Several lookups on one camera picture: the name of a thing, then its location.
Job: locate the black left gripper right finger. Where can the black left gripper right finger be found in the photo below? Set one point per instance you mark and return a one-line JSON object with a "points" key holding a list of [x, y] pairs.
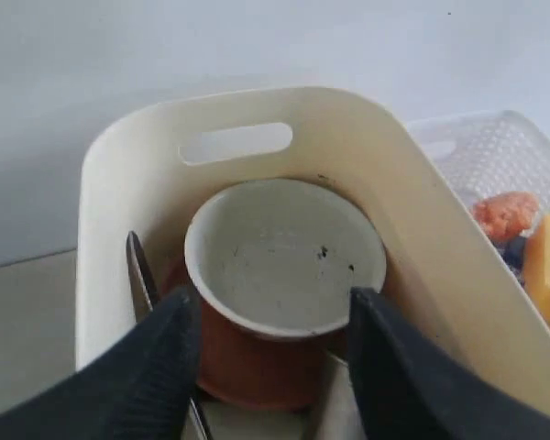
{"points": [[406, 387]]}

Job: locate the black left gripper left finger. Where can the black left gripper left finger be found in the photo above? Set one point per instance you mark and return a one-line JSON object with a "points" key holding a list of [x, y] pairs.
{"points": [[139, 389]]}

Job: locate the stainless steel table knife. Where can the stainless steel table knife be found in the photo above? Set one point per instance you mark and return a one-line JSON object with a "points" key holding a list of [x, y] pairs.
{"points": [[145, 298]]}

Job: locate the brown wooden plate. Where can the brown wooden plate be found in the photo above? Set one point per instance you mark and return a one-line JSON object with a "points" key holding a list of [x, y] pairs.
{"points": [[241, 369]]}

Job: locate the small milk carton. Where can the small milk carton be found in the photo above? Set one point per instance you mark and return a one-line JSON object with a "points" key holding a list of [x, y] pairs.
{"points": [[512, 253]]}

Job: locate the pale green ceramic bowl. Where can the pale green ceramic bowl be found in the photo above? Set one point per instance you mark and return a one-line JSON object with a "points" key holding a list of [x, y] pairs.
{"points": [[279, 257]]}

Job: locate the fried chicken piece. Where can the fried chicken piece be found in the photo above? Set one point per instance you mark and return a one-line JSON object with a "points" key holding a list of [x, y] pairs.
{"points": [[504, 216]]}

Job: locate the cream plastic bin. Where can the cream plastic bin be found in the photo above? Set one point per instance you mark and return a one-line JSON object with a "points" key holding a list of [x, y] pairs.
{"points": [[151, 170]]}

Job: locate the white perforated plastic basket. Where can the white perforated plastic basket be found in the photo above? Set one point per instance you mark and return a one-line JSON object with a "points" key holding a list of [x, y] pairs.
{"points": [[487, 153]]}

